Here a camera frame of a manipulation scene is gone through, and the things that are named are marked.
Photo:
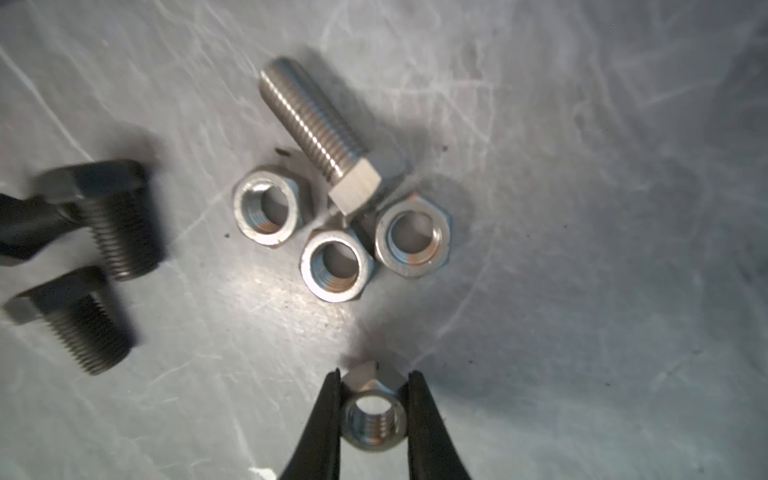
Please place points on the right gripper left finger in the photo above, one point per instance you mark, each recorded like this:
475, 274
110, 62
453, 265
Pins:
317, 454

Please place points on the silver hex nut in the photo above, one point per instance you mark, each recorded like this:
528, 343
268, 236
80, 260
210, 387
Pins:
271, 204
336, 264
413, 236
373, 413

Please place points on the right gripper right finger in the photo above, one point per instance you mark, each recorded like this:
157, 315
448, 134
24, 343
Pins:
431, 452

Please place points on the black hex bolt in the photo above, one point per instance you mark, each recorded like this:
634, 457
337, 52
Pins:
29, 225
110, 198
75, 308

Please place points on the silver hex bolt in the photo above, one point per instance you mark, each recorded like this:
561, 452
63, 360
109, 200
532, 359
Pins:
354, 173

